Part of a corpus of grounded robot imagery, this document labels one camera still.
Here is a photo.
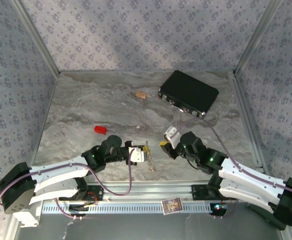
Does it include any red toy brick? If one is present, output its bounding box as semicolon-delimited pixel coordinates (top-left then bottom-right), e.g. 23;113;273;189
94;125;108;136

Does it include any black hard case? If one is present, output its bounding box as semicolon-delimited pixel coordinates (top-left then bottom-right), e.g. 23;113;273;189
158;69;220;119

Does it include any small controller board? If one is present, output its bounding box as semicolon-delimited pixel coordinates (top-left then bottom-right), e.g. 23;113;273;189
212;203;228;216
68;204;89;213

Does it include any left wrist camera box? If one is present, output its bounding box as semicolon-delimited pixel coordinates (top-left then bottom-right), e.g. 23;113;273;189
127;146;146;165

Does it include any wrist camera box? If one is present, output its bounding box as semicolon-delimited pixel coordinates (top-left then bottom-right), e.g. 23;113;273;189
163;126;181;149
127;146;146;165

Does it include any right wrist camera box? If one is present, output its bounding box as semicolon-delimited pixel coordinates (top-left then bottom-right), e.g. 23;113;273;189
163;126;181;149

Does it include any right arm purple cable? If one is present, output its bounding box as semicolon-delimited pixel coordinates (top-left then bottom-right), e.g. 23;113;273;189
177;118;292;220

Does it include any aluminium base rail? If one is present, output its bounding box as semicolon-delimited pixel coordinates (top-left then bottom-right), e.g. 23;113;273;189
85;181;285;203

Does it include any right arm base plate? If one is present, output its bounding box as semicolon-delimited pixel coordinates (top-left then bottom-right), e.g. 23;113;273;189
191;184;238;201

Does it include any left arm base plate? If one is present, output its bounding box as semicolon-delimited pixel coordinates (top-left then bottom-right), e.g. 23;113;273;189
58;184;104;201

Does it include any printed card on rail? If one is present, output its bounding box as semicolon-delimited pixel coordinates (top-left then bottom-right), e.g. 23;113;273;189
161;196;184;215

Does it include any white slotted cable duct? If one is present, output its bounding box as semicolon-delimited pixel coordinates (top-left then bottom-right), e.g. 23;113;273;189
42;201;213;215

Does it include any aluminium side rail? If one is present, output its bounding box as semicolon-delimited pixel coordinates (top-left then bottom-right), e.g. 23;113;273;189
232;73;292;240
5;72;60;240

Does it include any white plastic bracket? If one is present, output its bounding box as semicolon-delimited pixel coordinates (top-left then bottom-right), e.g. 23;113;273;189
14;202;42;228

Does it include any aluminium frame post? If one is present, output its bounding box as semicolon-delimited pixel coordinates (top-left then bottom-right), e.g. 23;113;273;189
234;0;285;76
12;0;61;75

